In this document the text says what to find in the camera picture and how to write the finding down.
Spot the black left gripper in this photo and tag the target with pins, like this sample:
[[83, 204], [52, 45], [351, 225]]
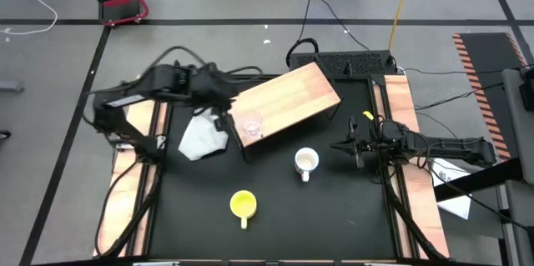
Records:
[[208, 86]]

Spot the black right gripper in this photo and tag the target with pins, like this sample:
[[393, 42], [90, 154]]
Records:
[[356, 145]]

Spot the clear glass cup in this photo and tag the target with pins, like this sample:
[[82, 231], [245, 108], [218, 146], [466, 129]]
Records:
[[252, 125]]

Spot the red white patterned mug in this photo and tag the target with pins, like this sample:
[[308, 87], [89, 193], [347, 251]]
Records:
[[306, 161]]

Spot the yellow plastic mug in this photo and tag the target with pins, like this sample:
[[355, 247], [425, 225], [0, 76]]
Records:
[[243, 204]]

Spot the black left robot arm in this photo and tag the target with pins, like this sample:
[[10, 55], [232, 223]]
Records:
[[164, 80]]

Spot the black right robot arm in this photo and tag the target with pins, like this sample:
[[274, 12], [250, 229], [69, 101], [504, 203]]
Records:
[[454, 149]]

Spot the wooden shelf with black legs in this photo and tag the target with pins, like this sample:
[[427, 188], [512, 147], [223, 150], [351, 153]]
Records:
[[288, 99]]

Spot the white cloth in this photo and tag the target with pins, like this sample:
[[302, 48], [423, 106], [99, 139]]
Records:
[[202, 139]]

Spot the black vented computer box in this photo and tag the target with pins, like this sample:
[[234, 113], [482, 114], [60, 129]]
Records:
[[346, 62]]

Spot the wooden side board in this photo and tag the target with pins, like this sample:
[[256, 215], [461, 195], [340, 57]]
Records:
[[421, 199], [121, 203]]

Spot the small black silver clamp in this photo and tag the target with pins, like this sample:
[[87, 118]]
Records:
[[125, 147]]

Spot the white paper sheet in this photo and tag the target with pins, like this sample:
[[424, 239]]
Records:
[[456, 207]]

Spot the black table beam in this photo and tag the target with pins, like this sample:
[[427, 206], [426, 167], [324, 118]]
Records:
[[480, 181]]

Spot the large black hazard striped ramp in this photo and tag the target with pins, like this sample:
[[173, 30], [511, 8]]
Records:
[[486, 74]]

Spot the black device on cabinet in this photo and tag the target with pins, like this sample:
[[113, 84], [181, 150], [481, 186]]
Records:
[[527, 91]]

